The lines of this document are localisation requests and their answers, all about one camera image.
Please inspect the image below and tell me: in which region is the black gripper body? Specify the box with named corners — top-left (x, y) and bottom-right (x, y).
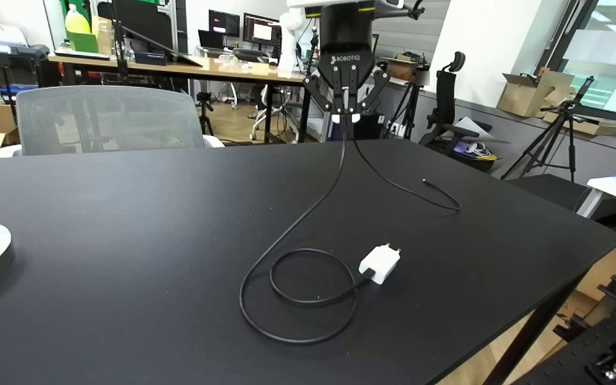
top-left (317, 6), bottom-right (378, 80)

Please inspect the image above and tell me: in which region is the white charger plug adapter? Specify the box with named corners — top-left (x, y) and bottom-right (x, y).
top-left (357, 241), bottom-right (404, 288)

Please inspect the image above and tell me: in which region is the black charger cable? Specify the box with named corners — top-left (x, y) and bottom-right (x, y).
top-left (238, 115), bottom-right (463, 349)

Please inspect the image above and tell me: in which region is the white curved stand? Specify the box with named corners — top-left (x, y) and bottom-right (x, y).
top-left (279, 6), bottom-right (311, 78)

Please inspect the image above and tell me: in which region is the black high-back chair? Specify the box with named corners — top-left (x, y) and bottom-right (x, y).
top-left (422, 49), bottom-right (501, 172)

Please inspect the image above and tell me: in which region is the dark computer monitor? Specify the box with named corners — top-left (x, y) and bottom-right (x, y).
top-left (241, 10), bottom-right (283, 46)

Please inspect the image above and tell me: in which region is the long wooden desk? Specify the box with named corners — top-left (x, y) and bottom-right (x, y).
top-left (47, 54), bottom-right (326, 145)

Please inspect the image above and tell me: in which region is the small black tripod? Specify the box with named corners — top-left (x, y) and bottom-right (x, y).
top-left (196, 91), bottom-right (218, 136)

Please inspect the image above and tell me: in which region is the open cardboard box with flaps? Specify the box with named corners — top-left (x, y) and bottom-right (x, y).
top-left (497, 69), bottom-right (575, 120)

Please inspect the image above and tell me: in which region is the black panel on boom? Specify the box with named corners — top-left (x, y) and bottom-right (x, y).
top-left (96, 0), bottom-right (205, 71)

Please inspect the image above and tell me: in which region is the grey mesh office chair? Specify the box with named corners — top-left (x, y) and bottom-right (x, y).
top-left (0, 84), bottom-right (227, 161)

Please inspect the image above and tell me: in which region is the green yellow poster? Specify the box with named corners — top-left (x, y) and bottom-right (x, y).
top-left (42, 0), bottom-right (104, 59)

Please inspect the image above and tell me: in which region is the black table leg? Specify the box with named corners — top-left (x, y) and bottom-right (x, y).
top-left (484, 285), bottom-right (574, 385)

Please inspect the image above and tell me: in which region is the dark equipment cart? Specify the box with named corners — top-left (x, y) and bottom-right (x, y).
top-left (0, 41), bottom-right (51, 93)

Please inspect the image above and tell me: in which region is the black metal rig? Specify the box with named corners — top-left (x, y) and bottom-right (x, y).
top-left (514, 276), bottom-right (616, 385)

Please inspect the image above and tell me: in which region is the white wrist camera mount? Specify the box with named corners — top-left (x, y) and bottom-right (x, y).
top-left (285, 0), bottom-right (412, 16)

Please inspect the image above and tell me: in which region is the black camera tripod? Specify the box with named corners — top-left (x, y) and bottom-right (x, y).
top-left (501, 72), bottom-right (599, 183)

